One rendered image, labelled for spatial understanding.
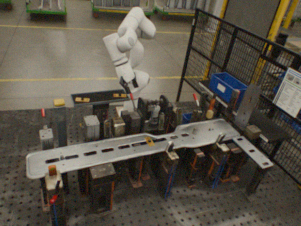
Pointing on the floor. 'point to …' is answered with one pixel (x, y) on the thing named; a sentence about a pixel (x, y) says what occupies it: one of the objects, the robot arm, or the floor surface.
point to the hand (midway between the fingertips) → (132, 89)
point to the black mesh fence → (243, 75)
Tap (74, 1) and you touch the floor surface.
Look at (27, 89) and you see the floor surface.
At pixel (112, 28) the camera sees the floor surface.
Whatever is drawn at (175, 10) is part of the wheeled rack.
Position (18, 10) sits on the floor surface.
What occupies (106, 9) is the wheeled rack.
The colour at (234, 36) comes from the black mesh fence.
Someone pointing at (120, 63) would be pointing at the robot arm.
